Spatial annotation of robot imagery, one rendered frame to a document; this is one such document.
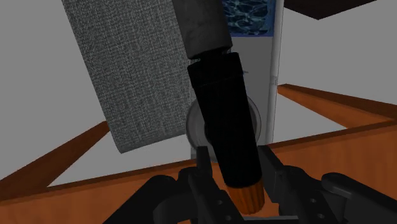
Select grey textured robot stand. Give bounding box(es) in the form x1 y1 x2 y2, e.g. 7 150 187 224
61 0 199 155

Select grey door with white frame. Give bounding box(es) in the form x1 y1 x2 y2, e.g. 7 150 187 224
230 0 285 146

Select blue patterned wall picture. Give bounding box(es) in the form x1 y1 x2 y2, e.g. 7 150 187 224
221 0 276 38

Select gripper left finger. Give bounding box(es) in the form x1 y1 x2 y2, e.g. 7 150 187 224
104 145 246 224

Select orange wooden table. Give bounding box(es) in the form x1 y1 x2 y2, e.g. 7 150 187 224
0 83 397 224

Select black cylinder with orange cap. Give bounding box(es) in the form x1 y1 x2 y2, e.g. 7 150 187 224
172 0 266 216

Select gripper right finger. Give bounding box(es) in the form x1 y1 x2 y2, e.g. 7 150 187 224
258 144 397 224

